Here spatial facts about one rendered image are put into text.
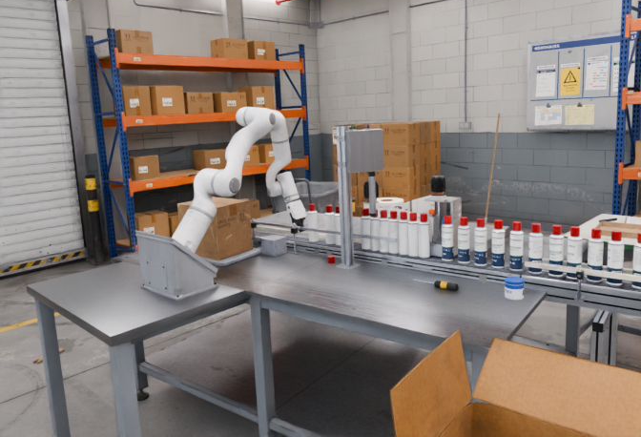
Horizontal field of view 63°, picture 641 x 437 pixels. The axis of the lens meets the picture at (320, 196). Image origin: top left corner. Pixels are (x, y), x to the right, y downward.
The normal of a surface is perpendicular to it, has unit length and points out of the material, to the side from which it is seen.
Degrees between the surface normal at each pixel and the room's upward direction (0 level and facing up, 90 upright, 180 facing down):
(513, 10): 90
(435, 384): 81
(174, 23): 90
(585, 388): 35
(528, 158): 90
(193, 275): 90
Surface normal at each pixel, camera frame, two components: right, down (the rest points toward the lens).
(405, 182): -0.60, 0.16
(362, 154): 0.31, 0.14
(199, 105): 0.72, 0.08
